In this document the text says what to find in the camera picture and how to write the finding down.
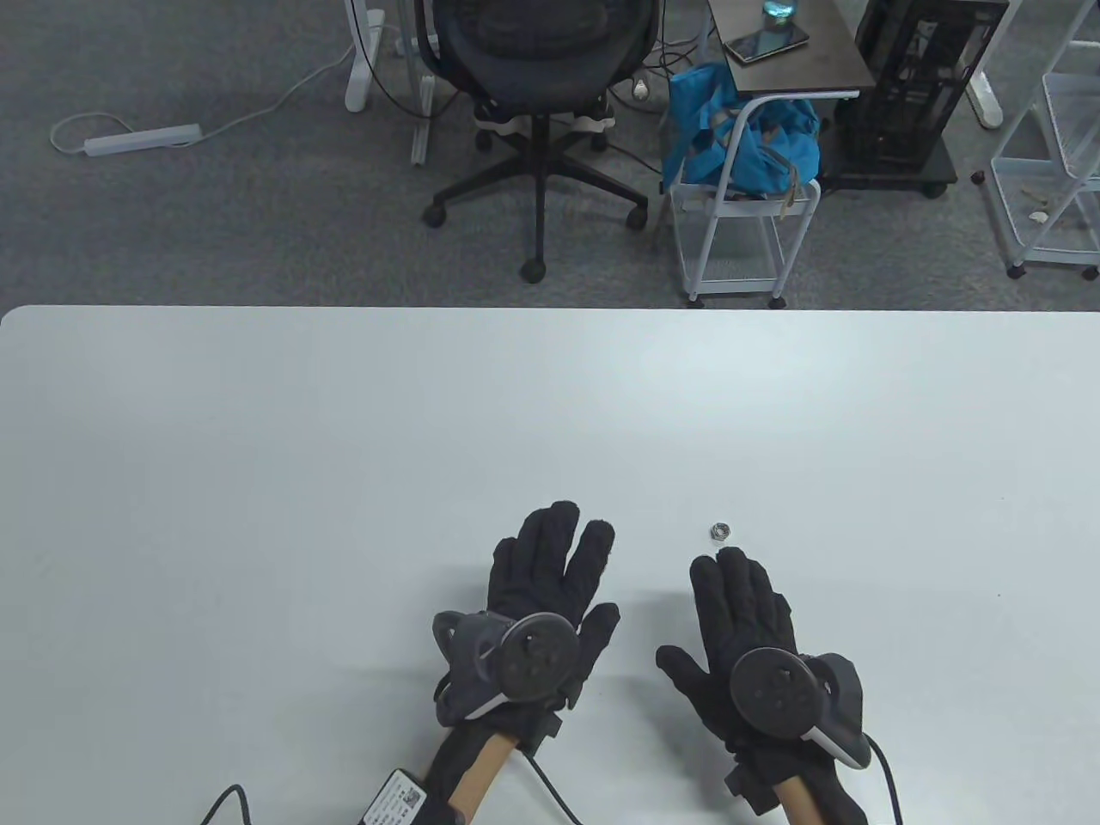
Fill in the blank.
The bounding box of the thin black cable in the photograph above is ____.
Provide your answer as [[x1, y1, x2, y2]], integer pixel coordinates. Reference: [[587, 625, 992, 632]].
[[202, 784, 253, 825]]

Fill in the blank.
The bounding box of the black computer case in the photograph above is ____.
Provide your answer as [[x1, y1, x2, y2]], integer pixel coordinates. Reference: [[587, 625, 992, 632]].
[[821, 0, 1011, 200]]

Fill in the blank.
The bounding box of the black box with white label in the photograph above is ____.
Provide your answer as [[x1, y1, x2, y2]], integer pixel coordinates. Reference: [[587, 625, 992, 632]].
[[359, 769, 432, 825]]

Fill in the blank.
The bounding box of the black mesh office chair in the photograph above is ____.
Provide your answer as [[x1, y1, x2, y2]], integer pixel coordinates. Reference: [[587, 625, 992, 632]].
[[415, 0, 663, 284]]

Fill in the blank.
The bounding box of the person's left hand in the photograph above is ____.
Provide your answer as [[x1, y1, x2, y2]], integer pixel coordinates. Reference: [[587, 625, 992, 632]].
[[434, 502, 621, 750]]

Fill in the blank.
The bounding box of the aluminium post base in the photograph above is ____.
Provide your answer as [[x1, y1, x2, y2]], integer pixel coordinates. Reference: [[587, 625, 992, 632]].
[[411, 73, 439, 166]]

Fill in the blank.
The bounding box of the person's right hand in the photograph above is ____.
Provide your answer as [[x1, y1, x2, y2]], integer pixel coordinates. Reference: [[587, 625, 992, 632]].
[[656, 547, 847, 785]]

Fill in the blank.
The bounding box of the white rolling side table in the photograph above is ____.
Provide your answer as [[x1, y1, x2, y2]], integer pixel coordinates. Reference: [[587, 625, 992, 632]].
[[669, 0, 877, 309]]

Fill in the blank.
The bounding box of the person's right forearm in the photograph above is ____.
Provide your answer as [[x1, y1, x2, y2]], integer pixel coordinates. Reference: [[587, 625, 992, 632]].
[[772, 773, 823, 825]]

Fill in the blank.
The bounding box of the blue bag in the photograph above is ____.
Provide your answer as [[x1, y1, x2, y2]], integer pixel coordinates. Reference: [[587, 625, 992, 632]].
[[660, 62, 823, 200]]

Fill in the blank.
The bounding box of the white power strip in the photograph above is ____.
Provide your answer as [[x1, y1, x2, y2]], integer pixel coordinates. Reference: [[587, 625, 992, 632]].
[[83, 123, 204, 158]]

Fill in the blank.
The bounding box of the black braided cable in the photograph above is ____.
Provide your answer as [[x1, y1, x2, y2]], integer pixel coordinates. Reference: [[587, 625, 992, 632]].
[[419, 726, 484, 825], [812, 756, 867, 825]]

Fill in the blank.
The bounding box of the white desk leg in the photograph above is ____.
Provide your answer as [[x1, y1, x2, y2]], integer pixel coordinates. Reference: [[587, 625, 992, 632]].
[[344, 0, 388, 113], [964, 64, 1004, 130]]

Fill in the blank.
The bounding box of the person's left forearm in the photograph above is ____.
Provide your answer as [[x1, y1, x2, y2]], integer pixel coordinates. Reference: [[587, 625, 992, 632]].
[[449, 730, 522, 825]]

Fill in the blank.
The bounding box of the black camera cable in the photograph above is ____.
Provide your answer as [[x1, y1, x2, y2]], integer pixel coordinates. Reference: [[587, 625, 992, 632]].
[[864, 735, 905, 825], [522, 749, 587, 825]]

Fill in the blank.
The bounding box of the black smartphone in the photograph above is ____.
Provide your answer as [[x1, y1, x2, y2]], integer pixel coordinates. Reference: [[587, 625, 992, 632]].
[[724, 26, 811, 64]]

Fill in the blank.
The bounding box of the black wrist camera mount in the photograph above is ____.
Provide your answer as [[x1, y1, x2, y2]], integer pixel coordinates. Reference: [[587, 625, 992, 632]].
[[507, 712, 566, 753], [724, 763, 781, 815]]

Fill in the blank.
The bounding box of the white wire shelf cart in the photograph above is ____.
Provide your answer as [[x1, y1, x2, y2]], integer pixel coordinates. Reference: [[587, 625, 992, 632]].
[[974, 0, 1100, 281]]

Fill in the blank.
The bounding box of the white power cable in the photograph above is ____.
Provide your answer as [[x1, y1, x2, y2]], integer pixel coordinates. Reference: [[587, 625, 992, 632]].
[[49, 39, 358, 156]]

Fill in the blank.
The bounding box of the grey hand controller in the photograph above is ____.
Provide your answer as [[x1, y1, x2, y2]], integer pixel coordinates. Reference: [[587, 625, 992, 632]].
[[432, 608, 582, 724], [729, 649, 867, 768]]

